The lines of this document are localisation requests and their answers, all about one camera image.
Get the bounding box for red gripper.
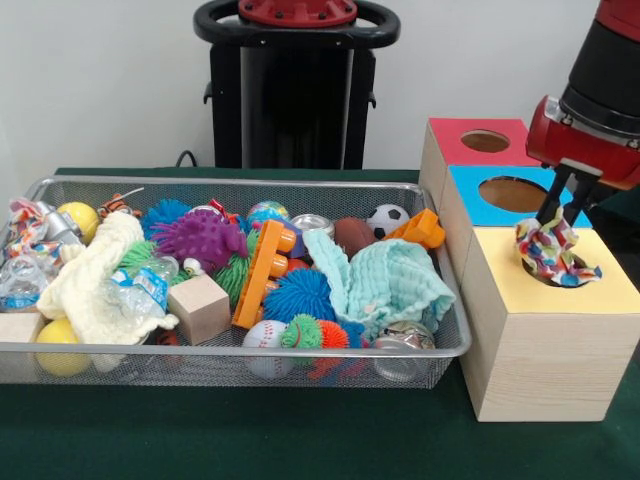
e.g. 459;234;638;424
525;94;640;226

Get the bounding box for small colourful patterned cloth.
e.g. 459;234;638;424
514;206;604;290

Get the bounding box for long orange toy block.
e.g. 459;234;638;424
384;207;446;249

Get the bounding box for brown toy football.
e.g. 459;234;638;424
333;217;376;259

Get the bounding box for wide orange studded block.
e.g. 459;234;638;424
230;219;306;329

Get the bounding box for purple spiky rubber ball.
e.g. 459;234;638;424
149;208;250;274

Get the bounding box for wooden box with three holes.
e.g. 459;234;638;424
418;117;640;424

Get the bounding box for silver mesh bin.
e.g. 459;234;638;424
0;175;472;390

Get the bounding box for dark green tablecloth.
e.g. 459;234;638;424
597;187;640;236
0;167;640;480

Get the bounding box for black and white soccer ball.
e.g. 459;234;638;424
366;203;411;239

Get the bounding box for mint green cloth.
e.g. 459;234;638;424
302;228;457;341

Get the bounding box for blue globe ball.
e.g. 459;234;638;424
246;200;291;226

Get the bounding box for blue spiky rubber ball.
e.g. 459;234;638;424
140;199;194;241

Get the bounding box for yellow ball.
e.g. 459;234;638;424
35;318;94;377
57;202;100;245

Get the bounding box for cream yellow cloth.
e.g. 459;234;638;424
35;209;180;346

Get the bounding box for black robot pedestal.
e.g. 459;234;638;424
192;0;401;170

